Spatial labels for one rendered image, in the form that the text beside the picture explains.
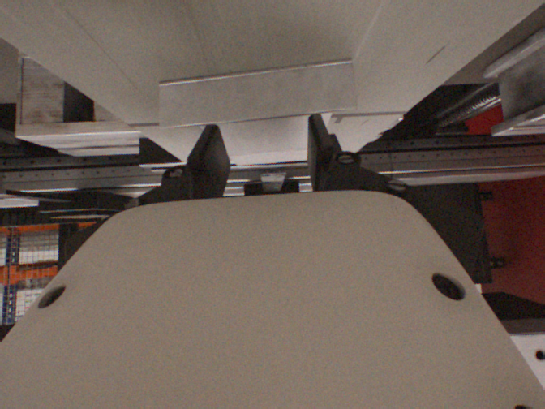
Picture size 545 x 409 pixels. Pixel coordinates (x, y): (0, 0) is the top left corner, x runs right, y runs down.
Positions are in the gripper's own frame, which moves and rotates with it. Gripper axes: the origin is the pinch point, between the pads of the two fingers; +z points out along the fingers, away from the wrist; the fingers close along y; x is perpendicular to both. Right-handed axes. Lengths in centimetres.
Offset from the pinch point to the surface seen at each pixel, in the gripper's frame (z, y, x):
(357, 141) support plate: 6.3, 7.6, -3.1
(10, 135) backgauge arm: 31, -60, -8
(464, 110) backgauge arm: 34, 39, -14
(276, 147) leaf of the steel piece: 5.4, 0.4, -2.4
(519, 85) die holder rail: 18.0, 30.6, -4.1
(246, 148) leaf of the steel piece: 5.2, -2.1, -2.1
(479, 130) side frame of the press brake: 67, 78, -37
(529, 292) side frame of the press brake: 16, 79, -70
